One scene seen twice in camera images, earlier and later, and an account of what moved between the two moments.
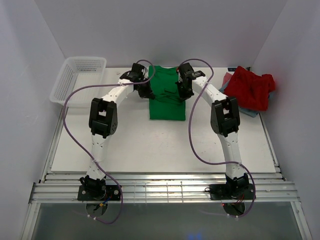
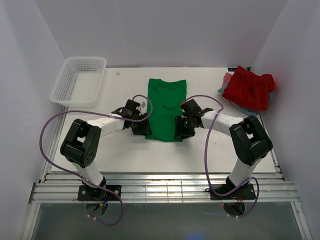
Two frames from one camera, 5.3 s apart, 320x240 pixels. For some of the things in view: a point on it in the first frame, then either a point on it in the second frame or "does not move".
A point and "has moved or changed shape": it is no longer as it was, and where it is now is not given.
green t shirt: (167, 104) has moved or changed shape
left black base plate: (99, 192) does not move
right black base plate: (231, 191) does not move
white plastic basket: (77, 72) does not move
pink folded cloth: (226, 78) does not move
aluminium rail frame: (62, 188) does not move
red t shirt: (252, 90) does not move
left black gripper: (148, 94) to (144, 128)
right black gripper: (182, 95) to (179, 129)
